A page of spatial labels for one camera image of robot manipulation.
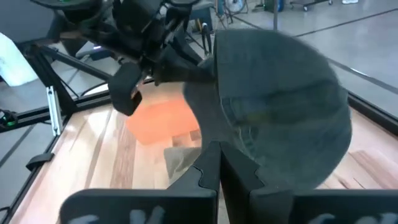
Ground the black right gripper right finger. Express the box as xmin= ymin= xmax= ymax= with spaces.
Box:
xmin=220 ymin=141 xmax=398 ymax=224

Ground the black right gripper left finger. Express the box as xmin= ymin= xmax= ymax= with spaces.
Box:
xmin=58 ymin=140 xmax=221 ymax=224

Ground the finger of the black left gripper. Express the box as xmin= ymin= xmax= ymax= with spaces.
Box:
xmin=154 ymin=44 xmax=216 ymax=86
xmin=108 ymin=61 xmax=144 ymax=117

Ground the dark green corduroy cap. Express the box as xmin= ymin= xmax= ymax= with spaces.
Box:
xmin=183 ymin=28 xmax=353 ymax=191

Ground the orange plastic bin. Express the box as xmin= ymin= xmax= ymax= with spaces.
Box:
xmin=126 ymin=82 xmax=201 ymax=146

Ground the black stool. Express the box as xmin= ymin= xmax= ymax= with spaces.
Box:
xmin=188 ymin=0 xmax=216 ymax=32

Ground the grey metal pole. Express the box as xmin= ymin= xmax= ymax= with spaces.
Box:
xmin=273 ymin=0 xmax=279 ymax=31

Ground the white printed paper sheet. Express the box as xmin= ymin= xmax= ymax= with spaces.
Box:
xmin=0 ymin=32 xmax=39 ymax=87

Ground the black device with green light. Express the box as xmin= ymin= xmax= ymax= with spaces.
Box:
xmin=0 ymin=108 xmax=19 ymax=131

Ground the black wheeled cart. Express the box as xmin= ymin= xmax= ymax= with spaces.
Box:
xmin=290 ymin=0 xmax=333 ymax=12

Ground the silver metal bracket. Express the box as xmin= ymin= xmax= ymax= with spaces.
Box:
xmin=45 ymin=86 xmax=63 ymax=137

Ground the black table edge mount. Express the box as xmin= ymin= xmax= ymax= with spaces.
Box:
xmin=25 ymin=152 xmax=55 ymax=171

